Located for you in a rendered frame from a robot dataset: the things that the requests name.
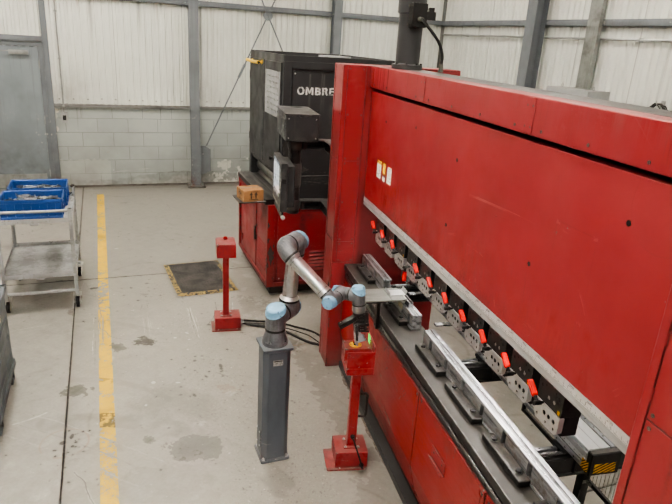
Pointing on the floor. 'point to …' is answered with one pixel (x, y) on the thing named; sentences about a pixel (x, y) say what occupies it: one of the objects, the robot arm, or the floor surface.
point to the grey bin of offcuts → (5, 358)
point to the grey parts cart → (43, 254)
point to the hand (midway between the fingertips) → (355, 343)
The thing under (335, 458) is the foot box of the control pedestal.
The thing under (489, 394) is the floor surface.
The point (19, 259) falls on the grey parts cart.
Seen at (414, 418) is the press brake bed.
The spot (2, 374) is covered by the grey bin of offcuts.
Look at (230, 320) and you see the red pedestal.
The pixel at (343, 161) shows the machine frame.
